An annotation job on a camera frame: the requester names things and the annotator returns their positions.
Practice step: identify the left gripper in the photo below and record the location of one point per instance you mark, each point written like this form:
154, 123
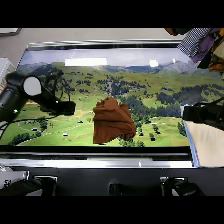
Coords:
68, 108

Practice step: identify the brown garment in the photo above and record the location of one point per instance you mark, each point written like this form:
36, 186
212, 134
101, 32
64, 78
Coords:
111, 121

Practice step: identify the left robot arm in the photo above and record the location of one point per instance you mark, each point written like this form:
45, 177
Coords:
13, 98

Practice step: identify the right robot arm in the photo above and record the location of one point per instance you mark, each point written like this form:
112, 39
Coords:
205, 113

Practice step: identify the black white checked garment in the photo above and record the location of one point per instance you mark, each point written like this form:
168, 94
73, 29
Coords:
193, 41

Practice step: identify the cream garment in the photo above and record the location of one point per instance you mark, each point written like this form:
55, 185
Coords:
208, 145

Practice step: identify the purple garment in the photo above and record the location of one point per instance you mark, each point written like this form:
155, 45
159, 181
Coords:
206, 46

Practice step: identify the silver frame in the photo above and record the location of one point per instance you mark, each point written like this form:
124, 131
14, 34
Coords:
100, 163

